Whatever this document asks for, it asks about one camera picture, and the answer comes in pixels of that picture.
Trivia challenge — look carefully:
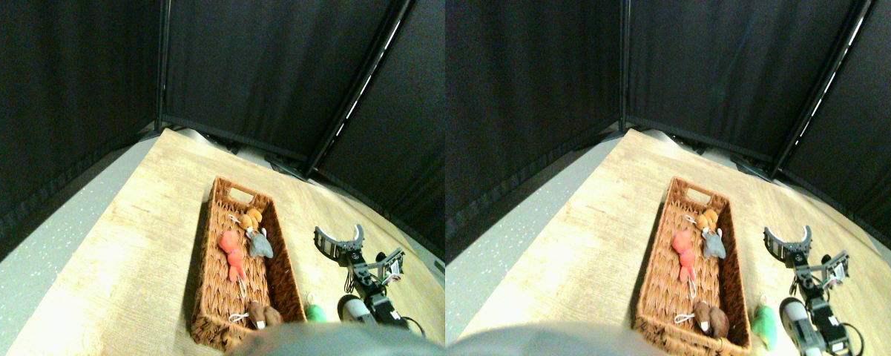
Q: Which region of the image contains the brown mouse toy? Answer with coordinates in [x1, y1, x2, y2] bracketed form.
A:
[228, 300, 285, 330]
[673, 300, 730, 337]

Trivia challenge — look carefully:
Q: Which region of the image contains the black bracket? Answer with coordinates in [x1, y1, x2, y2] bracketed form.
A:
[373, 248, 407, 287]

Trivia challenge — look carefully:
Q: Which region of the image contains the black curtain stand pole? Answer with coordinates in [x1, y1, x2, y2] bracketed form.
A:
[156, 0, 173, 133]
[619, 0, 633, 133]
[301, 0, 415, 180]
[767, 0, 876, 182]

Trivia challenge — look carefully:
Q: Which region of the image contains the green mouse toy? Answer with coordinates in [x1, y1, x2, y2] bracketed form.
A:
[750, 294, 779, 352]
[303, 292, 329, 324]

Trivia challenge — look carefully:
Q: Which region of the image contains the brown wicker basket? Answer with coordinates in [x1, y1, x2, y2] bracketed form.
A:
[191, 176, 307, 351]
[633, 176, 752, 356]

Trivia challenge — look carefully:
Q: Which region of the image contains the red mouse toy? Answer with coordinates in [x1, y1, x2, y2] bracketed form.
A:
[672, 229, 700, 284]
[218, 229, 249, 284]

